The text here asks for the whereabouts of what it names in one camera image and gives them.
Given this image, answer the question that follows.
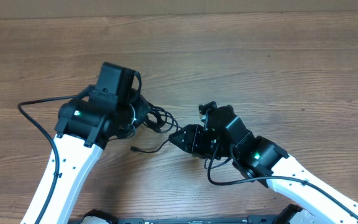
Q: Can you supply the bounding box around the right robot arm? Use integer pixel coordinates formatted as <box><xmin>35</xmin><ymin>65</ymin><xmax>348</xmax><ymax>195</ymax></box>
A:
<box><xmin>168</xmin><ymin>101</ymin><xmax>358</xmax><ymax>223</ymax></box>

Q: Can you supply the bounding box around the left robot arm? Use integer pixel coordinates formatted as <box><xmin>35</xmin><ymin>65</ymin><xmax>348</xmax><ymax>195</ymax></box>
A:
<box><xmin>22</xmin><ymin>62</ymin><xmax>150</xmax><ymax>223</ymax></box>

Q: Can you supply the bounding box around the black USB cable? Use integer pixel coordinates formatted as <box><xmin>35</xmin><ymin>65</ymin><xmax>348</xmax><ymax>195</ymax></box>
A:
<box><xmin>130</xmin><ymin>102</ymin><xmax>183</xmax><ymax>154</ymax></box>

